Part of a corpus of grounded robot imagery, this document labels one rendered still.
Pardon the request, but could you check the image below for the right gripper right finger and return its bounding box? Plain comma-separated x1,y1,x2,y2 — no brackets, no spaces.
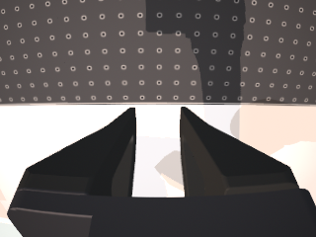
180,107,299,197

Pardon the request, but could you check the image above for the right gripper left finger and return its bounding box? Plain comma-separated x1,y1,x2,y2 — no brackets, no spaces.
17,107,137,197

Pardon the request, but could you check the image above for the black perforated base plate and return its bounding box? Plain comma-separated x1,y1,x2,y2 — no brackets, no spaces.
0,0,316,107

